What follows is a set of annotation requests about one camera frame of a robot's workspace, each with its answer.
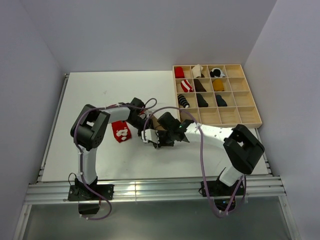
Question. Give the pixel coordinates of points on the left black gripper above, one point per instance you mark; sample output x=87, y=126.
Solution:
x=139, y=131

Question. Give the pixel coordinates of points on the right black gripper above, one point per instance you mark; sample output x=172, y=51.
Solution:
x=161, y=143

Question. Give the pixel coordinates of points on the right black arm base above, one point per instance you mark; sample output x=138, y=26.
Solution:
x=222, y=193

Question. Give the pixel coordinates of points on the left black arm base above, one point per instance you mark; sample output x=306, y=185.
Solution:
x=79, y=193

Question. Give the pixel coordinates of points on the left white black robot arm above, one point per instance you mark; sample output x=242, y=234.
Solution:
x=89, y=129

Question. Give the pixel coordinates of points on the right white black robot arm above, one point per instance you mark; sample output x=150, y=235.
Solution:
x=242, y=147

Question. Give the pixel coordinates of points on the red patterned sock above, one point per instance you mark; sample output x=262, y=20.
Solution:
x=121, y=131

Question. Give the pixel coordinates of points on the rolled black white ribbed sock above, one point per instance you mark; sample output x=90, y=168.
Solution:
x=182, y=101

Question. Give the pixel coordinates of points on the rolled red white striped sock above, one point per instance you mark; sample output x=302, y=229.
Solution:
x=186, y=86

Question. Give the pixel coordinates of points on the rolled dark brown sock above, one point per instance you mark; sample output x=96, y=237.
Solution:
x=198, y=85

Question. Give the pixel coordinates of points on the rolled dark teal sock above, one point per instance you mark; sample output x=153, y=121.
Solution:
x=220, y=101

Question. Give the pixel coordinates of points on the wooden compartment tray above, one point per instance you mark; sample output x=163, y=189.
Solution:
x=215, y=95

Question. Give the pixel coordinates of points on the rolled mustard yellow sock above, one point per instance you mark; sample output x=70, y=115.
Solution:
x=218, y=85

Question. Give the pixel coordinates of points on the rolled cream sock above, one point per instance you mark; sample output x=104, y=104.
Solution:
x=197, y=71

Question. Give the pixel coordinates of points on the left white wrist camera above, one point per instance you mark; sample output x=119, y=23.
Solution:
x=144, y=116

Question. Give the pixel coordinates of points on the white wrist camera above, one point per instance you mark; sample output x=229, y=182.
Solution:
x=150, y=135
x=144, y=116

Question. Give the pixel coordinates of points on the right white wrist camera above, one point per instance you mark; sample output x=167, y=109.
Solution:
x=150, y=135

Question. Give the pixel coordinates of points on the aluminium frame rail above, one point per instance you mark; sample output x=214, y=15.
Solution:
x=143, y=190

